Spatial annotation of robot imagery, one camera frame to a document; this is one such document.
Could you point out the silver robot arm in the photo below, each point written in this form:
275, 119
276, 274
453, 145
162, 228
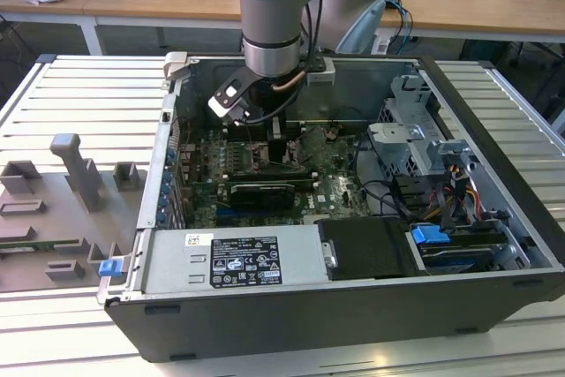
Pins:
269, 19

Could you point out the black RAM slot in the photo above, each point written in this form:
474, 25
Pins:
265, 175
296, 134
296, 128
296, 131
247, 172
296, 137
265, 178
304, 182

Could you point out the metal CPU socket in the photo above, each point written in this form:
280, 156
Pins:
258, 165

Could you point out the blue expansion slot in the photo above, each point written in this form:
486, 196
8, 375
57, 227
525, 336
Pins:
225, 213

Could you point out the round coin battery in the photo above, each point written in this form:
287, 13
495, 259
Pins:
331, 132

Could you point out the black graphics card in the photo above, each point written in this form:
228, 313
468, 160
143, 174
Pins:
260, 198

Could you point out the green motherboard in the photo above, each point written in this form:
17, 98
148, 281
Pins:
340, 193

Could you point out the white tag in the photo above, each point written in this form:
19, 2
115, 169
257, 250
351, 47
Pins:
382, 47

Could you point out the grey metal drive cage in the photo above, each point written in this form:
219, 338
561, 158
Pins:
397, 147

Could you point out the small white sticker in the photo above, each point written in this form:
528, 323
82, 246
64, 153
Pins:
198, 239

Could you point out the black rating label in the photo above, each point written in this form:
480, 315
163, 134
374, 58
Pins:
245, 262

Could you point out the black plastic shroud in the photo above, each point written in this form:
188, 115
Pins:
366, 249

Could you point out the grey power supply unit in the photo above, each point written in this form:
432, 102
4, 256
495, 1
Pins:
176, 262

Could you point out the blue disk carrier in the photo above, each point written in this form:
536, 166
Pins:
426, 235

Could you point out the black open PC case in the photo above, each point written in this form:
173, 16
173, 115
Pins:
309, 319

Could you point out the blue plastic latch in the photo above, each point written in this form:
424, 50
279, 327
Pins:
109, 268

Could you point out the grey parts rack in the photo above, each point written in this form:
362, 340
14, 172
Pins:
57, 218

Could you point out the black hard disk drive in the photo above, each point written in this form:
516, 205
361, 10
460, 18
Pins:
459, 255

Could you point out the green RAM stick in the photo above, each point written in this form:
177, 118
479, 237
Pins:
26, 245

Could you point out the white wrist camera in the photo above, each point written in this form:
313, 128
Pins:
229, 96

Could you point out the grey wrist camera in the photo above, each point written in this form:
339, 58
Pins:
321, 73

